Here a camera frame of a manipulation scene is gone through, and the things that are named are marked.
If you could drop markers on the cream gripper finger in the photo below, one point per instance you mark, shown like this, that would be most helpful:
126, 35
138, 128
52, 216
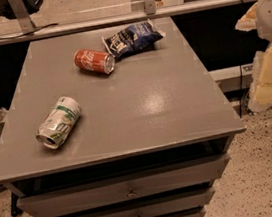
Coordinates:
261, 88
248, 21

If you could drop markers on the red coke can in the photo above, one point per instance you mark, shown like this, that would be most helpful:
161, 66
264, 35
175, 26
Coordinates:
95, 61

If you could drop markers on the green white soda can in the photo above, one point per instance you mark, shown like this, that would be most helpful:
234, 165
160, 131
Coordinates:
54, 130

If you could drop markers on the blue chip bag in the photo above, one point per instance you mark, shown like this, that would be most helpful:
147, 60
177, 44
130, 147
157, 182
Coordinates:
133, 39

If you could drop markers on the top grey drawer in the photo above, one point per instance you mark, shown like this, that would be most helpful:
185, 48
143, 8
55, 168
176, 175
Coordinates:
124, 188

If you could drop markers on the grey drawer cabinet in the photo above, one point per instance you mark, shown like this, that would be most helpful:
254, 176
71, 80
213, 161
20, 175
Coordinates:
157, 108

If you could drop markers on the black object top left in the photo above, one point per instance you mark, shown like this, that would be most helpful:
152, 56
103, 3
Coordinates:
9, 8

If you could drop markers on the middle grey drawer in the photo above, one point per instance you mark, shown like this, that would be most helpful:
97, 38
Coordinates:
159, 206

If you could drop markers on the metal guard rail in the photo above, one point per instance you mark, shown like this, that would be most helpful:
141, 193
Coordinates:
54, 29

